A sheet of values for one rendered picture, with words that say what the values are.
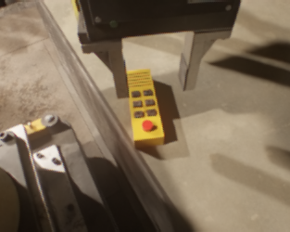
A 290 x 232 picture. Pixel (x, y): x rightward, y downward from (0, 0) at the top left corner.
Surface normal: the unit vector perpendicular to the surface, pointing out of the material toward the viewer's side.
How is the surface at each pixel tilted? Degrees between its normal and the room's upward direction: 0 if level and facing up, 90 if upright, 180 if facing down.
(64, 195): 0
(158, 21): 90
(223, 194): 0
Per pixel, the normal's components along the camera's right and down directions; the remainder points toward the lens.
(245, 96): -0.02, -0.56
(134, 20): 0.14, 0.82
